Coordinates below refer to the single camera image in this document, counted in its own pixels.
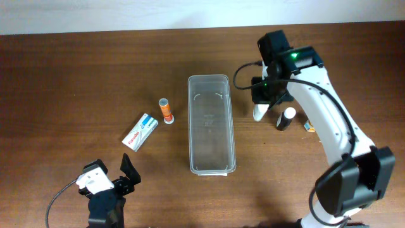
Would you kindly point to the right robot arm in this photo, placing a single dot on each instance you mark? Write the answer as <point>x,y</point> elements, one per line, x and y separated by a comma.
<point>359,172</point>

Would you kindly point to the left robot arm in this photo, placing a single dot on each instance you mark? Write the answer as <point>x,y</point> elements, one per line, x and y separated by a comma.
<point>106,197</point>

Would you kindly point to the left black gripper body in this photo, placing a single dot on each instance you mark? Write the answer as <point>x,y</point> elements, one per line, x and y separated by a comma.
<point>118,184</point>

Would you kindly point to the small jar gold lid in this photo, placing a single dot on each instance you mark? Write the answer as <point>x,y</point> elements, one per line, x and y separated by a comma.
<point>309,127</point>

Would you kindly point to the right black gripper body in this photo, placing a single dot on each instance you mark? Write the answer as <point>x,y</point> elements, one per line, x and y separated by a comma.
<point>266,95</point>

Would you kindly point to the white Panadol medicine box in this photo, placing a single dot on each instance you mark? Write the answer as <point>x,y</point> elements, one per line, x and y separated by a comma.
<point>140,132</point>

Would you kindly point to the clear plastic container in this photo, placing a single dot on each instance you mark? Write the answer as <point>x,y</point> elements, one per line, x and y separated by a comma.
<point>211,129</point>

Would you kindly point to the white spray bottle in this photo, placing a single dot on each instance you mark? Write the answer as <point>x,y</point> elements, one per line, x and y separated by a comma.
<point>259,111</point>

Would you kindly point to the orange effervescent tablet tube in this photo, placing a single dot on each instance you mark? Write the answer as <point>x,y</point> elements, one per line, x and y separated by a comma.
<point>166,111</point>

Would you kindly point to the dark bottle white cap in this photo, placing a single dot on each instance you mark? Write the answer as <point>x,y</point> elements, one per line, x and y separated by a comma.
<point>285,118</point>

